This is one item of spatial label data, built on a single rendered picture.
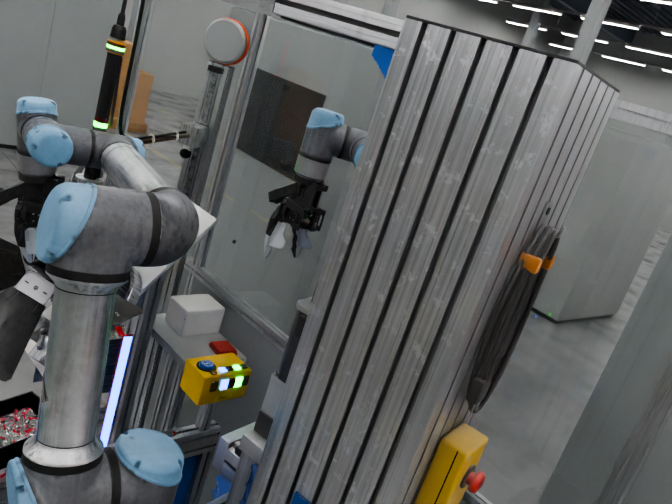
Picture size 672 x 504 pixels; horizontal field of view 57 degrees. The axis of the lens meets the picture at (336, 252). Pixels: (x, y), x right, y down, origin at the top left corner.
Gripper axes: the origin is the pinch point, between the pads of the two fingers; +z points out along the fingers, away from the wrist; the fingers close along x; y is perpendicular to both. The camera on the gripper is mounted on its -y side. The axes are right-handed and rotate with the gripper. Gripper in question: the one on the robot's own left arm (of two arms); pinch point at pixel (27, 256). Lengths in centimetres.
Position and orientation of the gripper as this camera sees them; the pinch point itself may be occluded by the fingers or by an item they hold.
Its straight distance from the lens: 154.1
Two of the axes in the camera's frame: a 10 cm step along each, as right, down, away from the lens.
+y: 9.8, 1.9, 0.2
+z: -1.9, 9.0, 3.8
